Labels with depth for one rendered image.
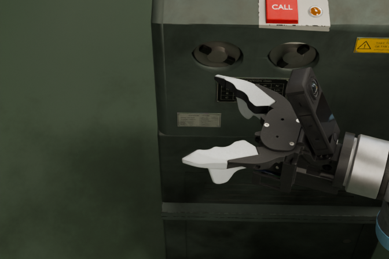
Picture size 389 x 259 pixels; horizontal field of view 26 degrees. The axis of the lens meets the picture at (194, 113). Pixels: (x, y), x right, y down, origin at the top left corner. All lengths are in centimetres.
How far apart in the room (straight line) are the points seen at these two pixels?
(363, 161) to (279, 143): 10
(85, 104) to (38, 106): 17
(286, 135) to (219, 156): 9
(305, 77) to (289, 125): 9
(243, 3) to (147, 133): 138
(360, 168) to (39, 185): 195
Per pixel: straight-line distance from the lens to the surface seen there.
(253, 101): 109
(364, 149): 105
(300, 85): 99
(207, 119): 185
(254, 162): 103
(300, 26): 161
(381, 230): 117
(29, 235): 280
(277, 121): 107
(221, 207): 219
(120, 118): 299
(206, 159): 103
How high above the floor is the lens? 248
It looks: 56 degrees down
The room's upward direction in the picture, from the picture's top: straight up
